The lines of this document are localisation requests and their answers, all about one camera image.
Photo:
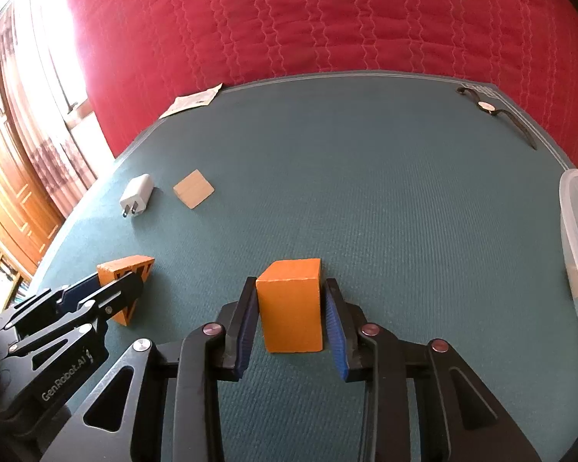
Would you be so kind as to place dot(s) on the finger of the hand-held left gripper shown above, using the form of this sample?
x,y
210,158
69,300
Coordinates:
x,y
118,293
79,291

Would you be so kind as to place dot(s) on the orange black-striped wedge block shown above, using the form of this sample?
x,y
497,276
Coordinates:
x,y
120,264

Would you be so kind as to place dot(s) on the orange rectangular block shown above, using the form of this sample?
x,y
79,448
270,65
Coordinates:
x,y
289,308

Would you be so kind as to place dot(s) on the wooden bookshelf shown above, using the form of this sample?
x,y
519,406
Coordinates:
x,y
0,274

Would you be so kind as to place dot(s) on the patterned window curtain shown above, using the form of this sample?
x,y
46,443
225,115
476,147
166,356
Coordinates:
x,y
53,120

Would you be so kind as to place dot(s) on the white plug charger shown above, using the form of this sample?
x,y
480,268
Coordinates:
x,y
137,195

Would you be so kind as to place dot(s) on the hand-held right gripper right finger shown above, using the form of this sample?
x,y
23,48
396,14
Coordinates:
x,y
337,341

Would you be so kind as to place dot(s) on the wooden panel door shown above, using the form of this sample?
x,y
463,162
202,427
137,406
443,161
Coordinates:
x,y
9,178

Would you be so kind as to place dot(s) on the red quilted blanket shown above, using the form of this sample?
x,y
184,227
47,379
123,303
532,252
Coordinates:
x,y
318,19

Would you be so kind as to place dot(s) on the clear plastic bowl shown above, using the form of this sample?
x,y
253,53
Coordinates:
x,y
571,211

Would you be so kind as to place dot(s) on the tan wooden wedge block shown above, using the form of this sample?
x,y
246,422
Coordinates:
x,y
193,188

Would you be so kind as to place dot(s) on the white paper leaflet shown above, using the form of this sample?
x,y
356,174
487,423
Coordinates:
x,y
192,101

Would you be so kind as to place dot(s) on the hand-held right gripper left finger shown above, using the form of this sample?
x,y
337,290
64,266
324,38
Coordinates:
x,y
245,341

